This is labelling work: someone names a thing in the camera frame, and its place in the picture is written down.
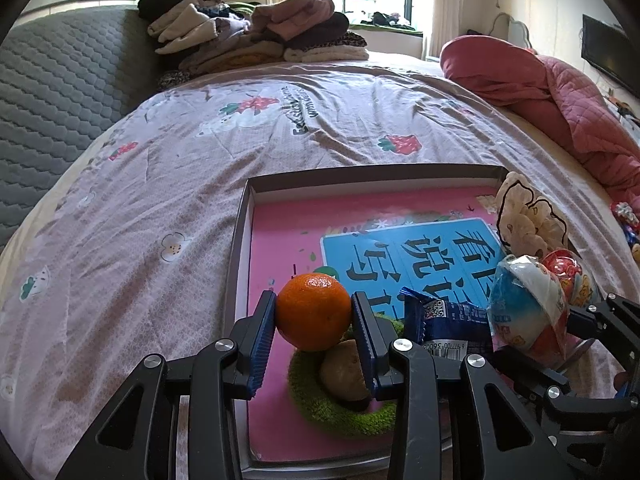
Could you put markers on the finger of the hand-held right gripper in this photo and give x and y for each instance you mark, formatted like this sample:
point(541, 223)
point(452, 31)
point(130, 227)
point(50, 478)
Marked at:
point(530, 372)
point(587, 322)

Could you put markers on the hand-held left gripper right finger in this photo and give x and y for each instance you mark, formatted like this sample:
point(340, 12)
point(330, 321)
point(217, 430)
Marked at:
point(367, 345)

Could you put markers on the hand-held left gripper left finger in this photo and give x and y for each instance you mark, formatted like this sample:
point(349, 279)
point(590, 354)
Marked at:
point(262, 345)

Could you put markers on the brown walnut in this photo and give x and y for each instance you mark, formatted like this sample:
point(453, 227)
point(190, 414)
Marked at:
point(342, 370)

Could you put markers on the red white surprise egg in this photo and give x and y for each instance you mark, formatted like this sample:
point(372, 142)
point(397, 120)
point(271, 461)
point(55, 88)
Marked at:
point(575, 275)

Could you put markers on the large orange mandarin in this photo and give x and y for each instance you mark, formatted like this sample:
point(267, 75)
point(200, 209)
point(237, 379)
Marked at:
point(312, 310)

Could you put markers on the blue white surprise egg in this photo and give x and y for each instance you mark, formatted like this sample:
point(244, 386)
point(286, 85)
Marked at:
point(525, 310)

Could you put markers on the green fuzzy scrunchie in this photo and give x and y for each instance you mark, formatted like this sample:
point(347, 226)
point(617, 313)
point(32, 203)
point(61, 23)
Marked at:
point(310, 400)

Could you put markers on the blue snack packet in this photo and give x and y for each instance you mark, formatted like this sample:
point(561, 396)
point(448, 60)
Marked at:
point(450, 327)

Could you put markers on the grey cardboard box tray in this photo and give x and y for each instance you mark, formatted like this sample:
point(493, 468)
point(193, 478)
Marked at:
point(239, 260)

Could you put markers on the cream cloth with black trim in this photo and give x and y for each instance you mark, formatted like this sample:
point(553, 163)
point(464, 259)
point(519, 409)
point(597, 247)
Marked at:
point(525, 215)

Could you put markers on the pink and blue book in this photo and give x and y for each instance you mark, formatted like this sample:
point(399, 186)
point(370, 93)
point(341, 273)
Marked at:
point(280, 240)

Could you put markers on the small colourful toy figure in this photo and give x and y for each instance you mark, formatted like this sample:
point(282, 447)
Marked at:
point(627, 220)

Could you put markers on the pink quilted blanket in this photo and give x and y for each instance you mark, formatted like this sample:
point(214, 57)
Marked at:
point(550, 95)

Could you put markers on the white chair back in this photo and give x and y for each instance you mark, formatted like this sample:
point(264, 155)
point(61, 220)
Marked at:
point(515, 32)

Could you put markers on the pile of folded clothes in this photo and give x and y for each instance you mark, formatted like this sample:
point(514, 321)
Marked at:
point(225, 35)

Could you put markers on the green window seat cushion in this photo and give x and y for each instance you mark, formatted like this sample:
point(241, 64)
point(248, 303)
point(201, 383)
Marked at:
point(395, 31)

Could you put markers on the dark clothing heap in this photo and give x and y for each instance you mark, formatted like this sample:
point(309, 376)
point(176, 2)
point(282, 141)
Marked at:
point(390, 19)

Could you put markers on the grey quilted headboard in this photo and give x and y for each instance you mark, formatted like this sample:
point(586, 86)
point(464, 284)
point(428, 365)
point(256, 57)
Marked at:
point(60, 85)

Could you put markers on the black wall television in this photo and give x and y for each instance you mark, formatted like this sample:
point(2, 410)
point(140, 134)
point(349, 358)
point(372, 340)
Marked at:
point(610, 55)

